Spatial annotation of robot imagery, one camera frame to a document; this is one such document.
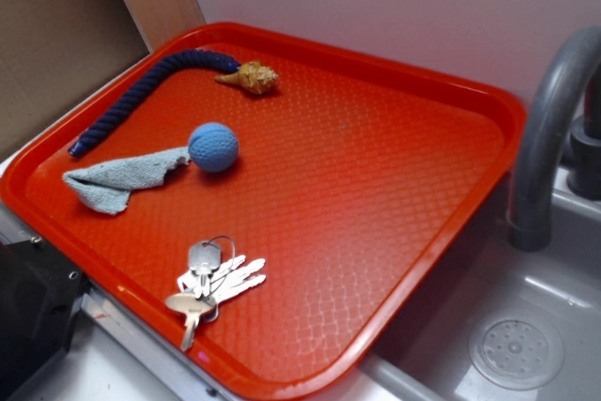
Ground round sink drain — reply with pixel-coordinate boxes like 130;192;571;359
468;309;564;391

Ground red plastic tray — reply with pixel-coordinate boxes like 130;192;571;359
1;23;526;400

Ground grey sink faucet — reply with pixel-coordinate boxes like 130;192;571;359
507;25;600;252

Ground light blue cloth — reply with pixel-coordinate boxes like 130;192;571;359
62;147;191;215

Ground tan seashell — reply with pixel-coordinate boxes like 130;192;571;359
215;60;279;95

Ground blue rubber ball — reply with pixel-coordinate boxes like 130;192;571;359
188;122;239;173

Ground silver key bunch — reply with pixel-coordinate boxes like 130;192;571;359
165;235;267;352

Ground dark blue rope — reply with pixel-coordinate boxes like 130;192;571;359
68;48;241;159

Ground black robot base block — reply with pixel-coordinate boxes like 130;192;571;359
1;240;87;400

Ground dark faucet handle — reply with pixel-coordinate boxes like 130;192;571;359
565;67;601;200

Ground grey toy sink basin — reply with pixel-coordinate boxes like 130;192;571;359
361;170;600;400

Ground brown cardboard panel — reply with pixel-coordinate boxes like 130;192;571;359
1;0;204;158

